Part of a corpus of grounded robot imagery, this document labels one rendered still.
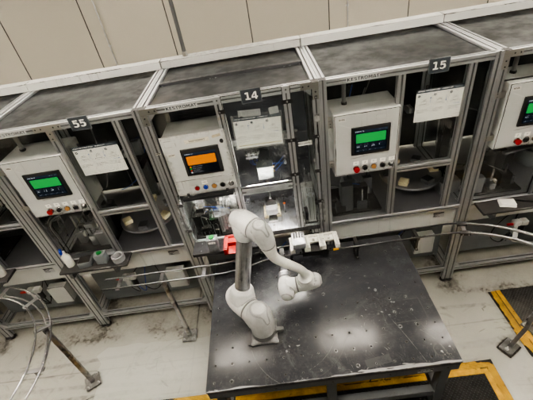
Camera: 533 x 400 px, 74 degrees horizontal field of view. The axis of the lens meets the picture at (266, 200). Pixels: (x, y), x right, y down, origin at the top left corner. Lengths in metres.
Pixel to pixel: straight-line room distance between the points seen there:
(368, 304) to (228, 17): 4.43
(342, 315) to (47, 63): 5.58
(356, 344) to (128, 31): 5.11
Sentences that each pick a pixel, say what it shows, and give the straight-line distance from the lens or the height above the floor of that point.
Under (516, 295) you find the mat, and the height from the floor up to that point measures 0.01.
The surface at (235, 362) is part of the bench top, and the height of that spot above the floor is 0.68.
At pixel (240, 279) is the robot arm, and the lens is 2.28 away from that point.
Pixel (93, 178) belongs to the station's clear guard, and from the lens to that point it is 2.68.
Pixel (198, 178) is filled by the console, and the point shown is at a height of 1.49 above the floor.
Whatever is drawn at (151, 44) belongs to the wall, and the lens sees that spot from 5.95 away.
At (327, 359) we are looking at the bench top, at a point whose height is 0.68.
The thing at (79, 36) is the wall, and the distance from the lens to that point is 6.23.
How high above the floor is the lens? 2.77
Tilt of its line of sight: 37 degrees down
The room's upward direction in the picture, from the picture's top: 10 degrees counter-clockwise
